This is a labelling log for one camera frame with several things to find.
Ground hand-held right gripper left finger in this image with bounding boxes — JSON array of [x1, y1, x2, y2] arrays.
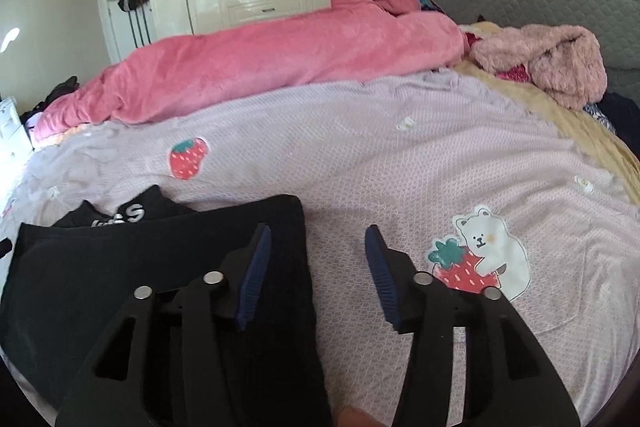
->
[[55, 223, 273, 427]]

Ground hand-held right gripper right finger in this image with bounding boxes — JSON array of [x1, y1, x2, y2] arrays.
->
[[364, 224, 581, 427]]

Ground black sweater orange patches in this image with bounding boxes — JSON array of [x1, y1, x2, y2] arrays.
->
[[0, 186, 333, 427]]

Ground pile of dark clothes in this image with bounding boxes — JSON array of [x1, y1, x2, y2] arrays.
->
[[20, 76, 81, 132]]

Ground dark blue clothes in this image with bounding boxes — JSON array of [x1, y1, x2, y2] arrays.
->
[[582, 92, 640, 142]]

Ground person's right hand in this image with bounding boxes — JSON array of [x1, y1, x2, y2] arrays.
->
[[337, 407, 381, 427]]

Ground lilac strawberry print bed sheet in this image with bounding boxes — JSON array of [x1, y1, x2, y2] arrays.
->
[[0, 69, 640, 427]]

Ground pink fleece blanket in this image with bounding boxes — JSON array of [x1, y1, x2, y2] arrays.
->
[[32, 0, 468, 142]]

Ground beige quilted blanket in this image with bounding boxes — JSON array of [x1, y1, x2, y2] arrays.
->
[[452, 22, 640, 188]]

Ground white door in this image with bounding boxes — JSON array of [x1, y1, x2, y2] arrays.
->
[[95, 0, 162, 64]]

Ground pink fluffy garment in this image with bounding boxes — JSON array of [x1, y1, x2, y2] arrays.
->
[[470, 24, 608, 110]]

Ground white drawer cabinet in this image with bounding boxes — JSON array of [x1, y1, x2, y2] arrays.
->
[[0, 96, 34, 168]]

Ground black hanging straps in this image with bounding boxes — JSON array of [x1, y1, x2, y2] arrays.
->
[[127, 7, 152, 48]]

